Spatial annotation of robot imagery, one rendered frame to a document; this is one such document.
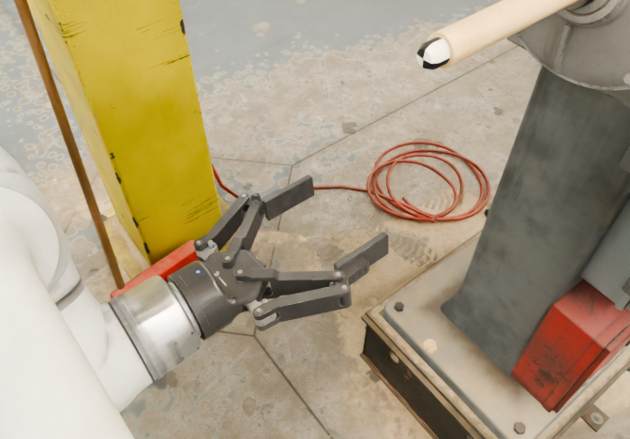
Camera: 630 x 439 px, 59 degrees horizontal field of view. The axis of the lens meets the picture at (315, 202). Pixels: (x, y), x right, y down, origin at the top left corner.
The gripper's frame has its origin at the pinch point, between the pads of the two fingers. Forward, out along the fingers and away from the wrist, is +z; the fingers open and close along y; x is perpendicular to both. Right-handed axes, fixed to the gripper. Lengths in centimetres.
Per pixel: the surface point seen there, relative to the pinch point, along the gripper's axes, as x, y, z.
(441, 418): -91, -5, 29
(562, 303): -43, 10, 42
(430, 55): 21.8, 9.3, 4.0
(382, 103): -85, -118, 112
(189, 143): -43, -90, 15
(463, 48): 21.7, 10.1, 7.1
